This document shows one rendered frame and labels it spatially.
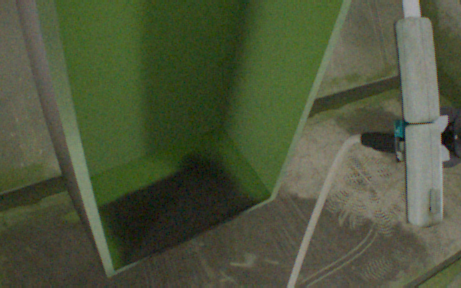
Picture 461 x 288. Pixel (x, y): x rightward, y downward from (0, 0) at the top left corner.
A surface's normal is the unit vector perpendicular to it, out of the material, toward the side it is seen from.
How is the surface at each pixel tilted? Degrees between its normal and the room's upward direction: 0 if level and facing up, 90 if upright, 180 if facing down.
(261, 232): 0
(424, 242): 0
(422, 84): 52
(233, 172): 11
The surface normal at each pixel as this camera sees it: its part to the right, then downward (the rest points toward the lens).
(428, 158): 0.18, 0.07
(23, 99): 0.40, 0.12
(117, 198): 0.14, -0.60
